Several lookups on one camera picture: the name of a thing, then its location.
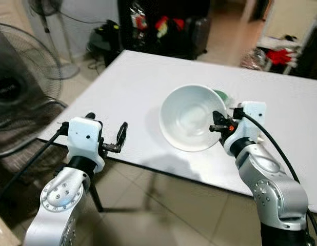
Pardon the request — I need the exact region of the large black standing fan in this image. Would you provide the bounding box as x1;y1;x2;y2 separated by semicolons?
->
0;23;65;157

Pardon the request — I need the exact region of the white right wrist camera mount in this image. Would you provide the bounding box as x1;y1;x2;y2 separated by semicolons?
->
224;101;267;155

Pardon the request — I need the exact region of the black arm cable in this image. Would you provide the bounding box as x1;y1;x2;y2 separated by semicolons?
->
243;114;317;246
0;128;68;206

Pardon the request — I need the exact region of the black cabinet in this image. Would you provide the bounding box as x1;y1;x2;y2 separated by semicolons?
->
117;0;211;60

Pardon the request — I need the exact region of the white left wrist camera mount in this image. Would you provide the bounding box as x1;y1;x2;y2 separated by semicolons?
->
66;117;106;173

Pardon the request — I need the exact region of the green round cup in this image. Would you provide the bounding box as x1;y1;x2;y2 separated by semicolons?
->
213;89;231;104

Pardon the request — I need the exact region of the black table leg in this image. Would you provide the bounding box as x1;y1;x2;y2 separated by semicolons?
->
88;181;105;214

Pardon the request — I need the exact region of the low white side table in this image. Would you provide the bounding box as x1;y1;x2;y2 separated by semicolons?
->
253;34;303;75

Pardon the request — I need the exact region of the dark furniture block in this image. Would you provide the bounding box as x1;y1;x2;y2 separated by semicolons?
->
291;23;317;80

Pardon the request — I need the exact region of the grey pedestal fan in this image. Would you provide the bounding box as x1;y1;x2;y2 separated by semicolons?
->
27;0;81;80

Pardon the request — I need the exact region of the black bag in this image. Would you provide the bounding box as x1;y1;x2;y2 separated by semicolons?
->
86;20;124;67

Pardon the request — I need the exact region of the dark metal chair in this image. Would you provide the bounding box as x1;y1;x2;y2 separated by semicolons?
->
0;100;70;206

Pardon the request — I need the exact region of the white ceramic bowl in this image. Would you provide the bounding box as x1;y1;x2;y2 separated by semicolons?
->
159;84;228;152

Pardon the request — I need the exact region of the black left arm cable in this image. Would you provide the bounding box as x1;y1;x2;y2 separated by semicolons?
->
0;128;68;206

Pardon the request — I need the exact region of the black suitcase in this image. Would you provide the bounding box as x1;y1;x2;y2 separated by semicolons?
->
187;17;211;58

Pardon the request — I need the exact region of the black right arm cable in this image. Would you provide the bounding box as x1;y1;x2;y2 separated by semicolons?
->
243;114;317;246

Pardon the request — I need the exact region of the red cloth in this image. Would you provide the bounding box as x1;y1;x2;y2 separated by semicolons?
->
266;49;293;66

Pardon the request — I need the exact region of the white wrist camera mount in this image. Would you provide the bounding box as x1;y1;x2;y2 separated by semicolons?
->
66;117;106;173
224;101;267;155

